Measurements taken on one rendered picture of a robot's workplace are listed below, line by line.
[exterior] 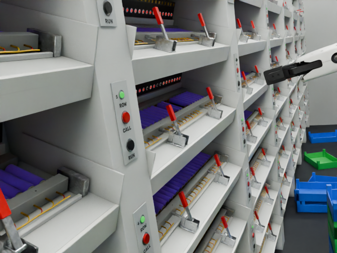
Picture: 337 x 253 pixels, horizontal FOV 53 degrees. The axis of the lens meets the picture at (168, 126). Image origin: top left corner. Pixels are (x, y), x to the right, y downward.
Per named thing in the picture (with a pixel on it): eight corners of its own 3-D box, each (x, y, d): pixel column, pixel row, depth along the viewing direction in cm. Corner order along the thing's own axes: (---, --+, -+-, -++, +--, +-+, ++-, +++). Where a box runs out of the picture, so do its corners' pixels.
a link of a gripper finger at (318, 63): (302, 73, 65) (285, 76, 70) (335, 60, 66) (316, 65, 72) (300, 67, 64) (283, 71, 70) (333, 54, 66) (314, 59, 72)
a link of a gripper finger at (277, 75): (297, 78, 69) (265, 87, 72) (299, 76, 72) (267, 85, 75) (293, 62, 69) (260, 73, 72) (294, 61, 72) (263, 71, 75)
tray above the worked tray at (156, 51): (226, 59, 108) (237, 14, 103) (127, 88, 55) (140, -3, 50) (169, 45, 115) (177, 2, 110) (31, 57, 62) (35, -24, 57)
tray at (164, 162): (232, 121, 112) (240, 93, 109) (145, 202, 59) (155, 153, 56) (177, 104, 119) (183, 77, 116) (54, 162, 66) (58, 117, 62)
